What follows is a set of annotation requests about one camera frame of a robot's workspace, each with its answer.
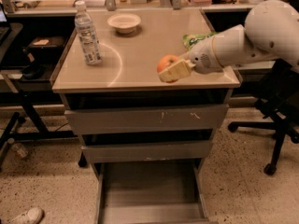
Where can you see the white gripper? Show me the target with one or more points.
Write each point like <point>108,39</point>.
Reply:
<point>202,59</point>

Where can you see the orange fruit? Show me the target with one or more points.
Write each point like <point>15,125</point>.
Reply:
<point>165,62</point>

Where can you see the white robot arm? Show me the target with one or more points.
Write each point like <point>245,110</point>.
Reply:
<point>270,31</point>

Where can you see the grey top drawer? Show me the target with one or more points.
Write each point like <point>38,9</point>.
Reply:
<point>146,119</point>

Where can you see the grey drawer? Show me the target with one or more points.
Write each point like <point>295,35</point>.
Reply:
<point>147,152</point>
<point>146,119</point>
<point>150,192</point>

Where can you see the grey drawer cabinet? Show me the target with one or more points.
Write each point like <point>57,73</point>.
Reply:
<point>127,78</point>

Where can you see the grey middle drawer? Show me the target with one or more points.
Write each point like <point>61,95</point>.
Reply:
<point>147,152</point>

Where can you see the grey bottom drawer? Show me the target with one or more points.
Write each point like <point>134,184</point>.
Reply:
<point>150,192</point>

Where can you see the green chip bag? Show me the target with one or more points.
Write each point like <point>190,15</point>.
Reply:
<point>190,40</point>

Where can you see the white paper bowl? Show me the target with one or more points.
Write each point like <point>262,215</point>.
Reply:
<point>124,23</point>

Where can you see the black office chair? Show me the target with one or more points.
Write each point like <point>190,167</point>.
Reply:
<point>278,99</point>

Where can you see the clear plastic water bottle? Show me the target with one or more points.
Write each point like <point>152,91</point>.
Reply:
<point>86,34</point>

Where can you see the black box with label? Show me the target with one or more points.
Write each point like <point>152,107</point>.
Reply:
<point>47,47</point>

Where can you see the plastic bottle on floor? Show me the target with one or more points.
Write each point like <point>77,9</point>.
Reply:
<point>18,148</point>

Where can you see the white sneaker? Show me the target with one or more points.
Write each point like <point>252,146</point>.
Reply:
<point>31,216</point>

